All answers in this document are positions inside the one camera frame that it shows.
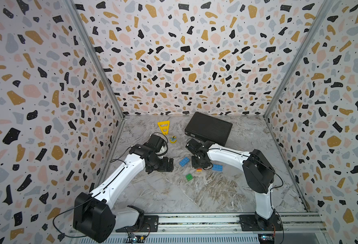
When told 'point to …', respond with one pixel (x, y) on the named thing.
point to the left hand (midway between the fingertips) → (167, 167)
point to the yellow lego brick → (199, 170)
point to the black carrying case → (207, 127)
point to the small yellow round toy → (173, 140)
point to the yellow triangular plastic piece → (164, 127)
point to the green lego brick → (189, 177)
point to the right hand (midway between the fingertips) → (195, 166)
